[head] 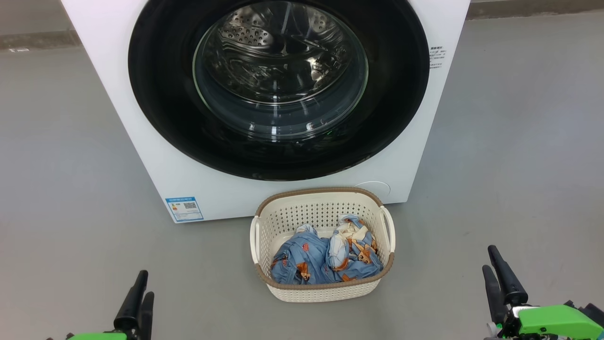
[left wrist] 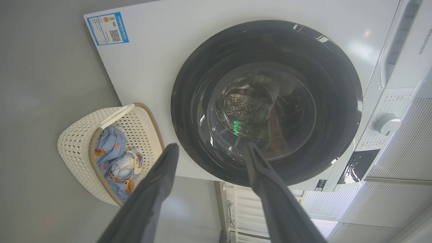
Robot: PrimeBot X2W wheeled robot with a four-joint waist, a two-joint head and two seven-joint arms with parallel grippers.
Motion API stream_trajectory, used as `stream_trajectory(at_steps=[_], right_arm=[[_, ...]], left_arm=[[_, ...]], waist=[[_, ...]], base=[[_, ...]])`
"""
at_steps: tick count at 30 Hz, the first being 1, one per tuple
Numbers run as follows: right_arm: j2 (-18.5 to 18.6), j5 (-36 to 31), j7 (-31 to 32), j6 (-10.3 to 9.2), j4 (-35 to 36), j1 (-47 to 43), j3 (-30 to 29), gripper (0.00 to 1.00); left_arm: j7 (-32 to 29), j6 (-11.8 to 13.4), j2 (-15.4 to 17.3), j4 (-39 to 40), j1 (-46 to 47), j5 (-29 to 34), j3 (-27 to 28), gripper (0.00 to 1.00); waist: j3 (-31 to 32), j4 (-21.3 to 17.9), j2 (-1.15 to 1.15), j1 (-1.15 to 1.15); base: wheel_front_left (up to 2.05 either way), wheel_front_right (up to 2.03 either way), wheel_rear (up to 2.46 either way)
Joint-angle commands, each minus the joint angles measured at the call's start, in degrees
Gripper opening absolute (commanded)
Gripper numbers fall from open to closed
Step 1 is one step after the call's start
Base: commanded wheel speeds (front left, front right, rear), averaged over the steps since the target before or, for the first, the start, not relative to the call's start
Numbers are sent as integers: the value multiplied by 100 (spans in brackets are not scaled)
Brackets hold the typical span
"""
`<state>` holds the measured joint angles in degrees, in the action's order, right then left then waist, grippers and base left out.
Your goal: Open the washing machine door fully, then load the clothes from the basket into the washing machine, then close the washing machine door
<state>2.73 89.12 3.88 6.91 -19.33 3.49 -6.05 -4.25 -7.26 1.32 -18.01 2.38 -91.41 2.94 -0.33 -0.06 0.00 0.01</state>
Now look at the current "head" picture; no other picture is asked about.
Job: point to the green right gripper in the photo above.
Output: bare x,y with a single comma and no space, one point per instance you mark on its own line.
552,323

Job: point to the blue energy label sticker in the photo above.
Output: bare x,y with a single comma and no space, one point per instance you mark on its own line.
185,209

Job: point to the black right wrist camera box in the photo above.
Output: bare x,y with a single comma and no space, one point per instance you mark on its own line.
592,311

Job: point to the blue and white patterned garment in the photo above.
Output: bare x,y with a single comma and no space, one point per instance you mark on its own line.
358,250

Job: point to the black round glass washer door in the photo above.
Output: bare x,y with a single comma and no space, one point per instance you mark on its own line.
160,94

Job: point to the white front-load washing machine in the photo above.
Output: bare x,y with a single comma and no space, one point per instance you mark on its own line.
141,141

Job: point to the round white filter cover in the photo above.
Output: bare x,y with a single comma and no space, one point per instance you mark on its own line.
380,186

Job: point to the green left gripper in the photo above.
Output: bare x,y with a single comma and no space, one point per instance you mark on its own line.
99,336

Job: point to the cream perforated laundry basket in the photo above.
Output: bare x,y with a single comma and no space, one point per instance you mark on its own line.
325,289

